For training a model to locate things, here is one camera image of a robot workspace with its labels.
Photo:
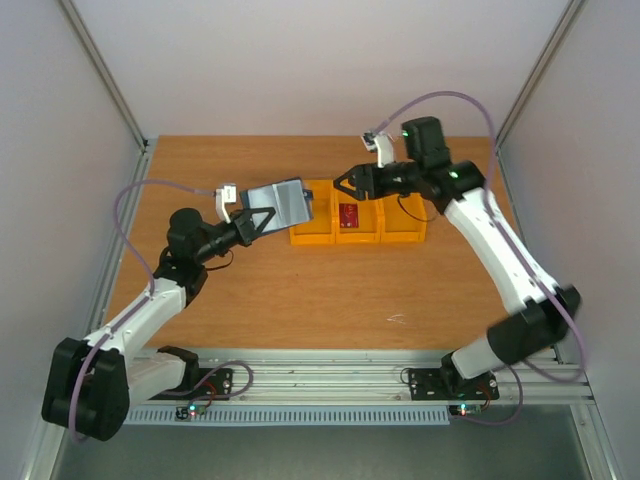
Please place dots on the aluminium rail base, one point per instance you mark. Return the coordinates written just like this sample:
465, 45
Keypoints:
363, 377

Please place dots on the right aluminium frame post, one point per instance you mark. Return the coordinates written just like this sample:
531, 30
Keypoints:
551, 47

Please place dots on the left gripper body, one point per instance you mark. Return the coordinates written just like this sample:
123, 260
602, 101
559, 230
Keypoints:
210, 249

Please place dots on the left yellow bin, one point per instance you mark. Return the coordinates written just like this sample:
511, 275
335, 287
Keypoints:
321, 229

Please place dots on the circuit board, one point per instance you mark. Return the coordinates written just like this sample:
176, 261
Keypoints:
466, 410
190, 412

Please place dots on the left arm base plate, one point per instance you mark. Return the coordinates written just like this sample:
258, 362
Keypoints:
218, 384

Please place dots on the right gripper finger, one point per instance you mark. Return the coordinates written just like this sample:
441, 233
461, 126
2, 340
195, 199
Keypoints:
359, 177
355, 192

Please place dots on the right yellow bin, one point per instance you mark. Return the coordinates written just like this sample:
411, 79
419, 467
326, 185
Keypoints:
402, 220

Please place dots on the aluminium frame post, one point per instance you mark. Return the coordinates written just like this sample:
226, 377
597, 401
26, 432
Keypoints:
551, 47
92, 51

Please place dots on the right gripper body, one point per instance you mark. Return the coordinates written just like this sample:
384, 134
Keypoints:
367, 180

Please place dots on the left aluminium frame post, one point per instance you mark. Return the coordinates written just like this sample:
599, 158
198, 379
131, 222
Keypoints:
92, 51

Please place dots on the grey slotted cable duct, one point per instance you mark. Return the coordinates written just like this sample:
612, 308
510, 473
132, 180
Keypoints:
276, 416

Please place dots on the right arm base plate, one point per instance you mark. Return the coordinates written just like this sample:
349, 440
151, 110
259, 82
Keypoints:
429, 384

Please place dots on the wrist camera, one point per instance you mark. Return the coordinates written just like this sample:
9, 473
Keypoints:
225, 195
381, 144

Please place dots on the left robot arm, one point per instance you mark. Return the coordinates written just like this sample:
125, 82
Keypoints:
93, 382

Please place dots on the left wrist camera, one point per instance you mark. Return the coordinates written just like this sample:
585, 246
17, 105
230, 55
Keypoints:
225, 195

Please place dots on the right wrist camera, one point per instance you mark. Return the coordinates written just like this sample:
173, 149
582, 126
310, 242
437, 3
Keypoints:
381, 144

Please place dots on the right circuit board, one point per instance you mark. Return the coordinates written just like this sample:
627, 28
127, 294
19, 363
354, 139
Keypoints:
466, 410

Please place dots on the middle yellow bin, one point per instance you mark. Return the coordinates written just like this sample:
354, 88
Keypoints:
369, 230

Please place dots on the left circuit board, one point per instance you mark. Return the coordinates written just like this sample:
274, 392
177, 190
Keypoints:
190, 412

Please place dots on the blue card holder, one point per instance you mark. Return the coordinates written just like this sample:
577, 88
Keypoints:
289, 197

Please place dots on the red credit card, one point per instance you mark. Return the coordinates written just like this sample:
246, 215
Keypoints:
348, 214

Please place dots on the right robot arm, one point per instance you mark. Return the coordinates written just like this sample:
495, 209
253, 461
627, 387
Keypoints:
539, 309

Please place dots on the yellow bin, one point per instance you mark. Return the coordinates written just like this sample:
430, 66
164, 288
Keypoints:
369, 230
402, 220
321, 229

